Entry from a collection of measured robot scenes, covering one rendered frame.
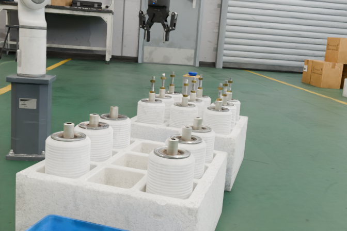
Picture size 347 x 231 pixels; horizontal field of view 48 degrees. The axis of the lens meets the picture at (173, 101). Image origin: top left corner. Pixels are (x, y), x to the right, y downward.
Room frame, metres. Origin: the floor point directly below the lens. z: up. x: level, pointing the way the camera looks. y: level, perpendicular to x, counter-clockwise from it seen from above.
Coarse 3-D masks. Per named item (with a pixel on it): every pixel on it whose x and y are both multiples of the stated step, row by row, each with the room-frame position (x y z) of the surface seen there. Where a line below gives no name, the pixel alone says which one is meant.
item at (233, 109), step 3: (213, 105) 1.39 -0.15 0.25; (234, 105) 1.41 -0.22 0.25; (228, 108) 1.37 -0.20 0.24; (231, 108) 1.38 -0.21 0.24; (234, 108) 1.39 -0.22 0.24; (231, 111) 1.38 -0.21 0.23; (234, 111) 1.39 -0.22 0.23; (234, 114) 1.39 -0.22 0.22; (234, 117) 1.39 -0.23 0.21; (231, 120) 1.38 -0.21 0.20; (234, 120) 1.40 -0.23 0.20; (231, 123) 1.38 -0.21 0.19; (234, 123) 1.40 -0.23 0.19; (231, 126) 1.38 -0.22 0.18
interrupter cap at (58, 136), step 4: (56, 132) 0.85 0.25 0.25; (60, 132) 0.85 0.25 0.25; (76, 132) 0.86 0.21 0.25; (80, 132) 0.86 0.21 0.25; (52, 136) 0.81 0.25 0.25; (56, 136) 0.82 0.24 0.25; (60, 136) 0.83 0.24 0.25; (76, 136) 0.84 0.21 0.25; (80, 136) 0.83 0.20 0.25; (84, 136) 0.83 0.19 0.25; (56, 140) 0.80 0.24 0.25; (60, 140) 0.79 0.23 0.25; (64, 140) 0.79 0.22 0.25; (68, 140) 0.79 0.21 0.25; (72, 140) 0.80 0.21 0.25; (76, 140) 0.80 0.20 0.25; (80, 140) 0.81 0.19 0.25
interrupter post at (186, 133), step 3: (183, 126) 0.88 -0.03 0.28; (186, 126) 0.89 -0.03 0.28; (189, 126) 0.89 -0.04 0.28; (183, 129) 0.87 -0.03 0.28; (186, 129) 0.87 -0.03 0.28; (189, 129) 0.87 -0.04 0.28; (183, 132) 0.87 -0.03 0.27; (186, 132) 0.87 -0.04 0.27; (189, 132) 0.87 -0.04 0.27; (183, 135) 0.87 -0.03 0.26; (186, 135) 0.87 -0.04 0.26; (189, 135) 0.87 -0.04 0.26; (183, 138) 0.87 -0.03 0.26; (186, 138) 0.87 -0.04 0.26; (189, 138) 0.87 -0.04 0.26
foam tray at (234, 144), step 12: (132, 120) 1.35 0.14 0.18; (168, 120) 1.39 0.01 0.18; (240, 120) 1.49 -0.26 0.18; (132, 132) 1.30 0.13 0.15; (144, 132) 1.29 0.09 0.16; (156, 132) 1.28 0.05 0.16; (168, 132) 1.27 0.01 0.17; (240, 132) 1.33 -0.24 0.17; (216, 144) 1.22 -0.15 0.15; (228, 144) 1.21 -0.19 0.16; (240, 144) 1.38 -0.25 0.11; (228, 156) 1.21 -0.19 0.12; (240, 156) 1.43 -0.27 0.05; (228, 168) 1.21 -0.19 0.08; (228, 180) 1.21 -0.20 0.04
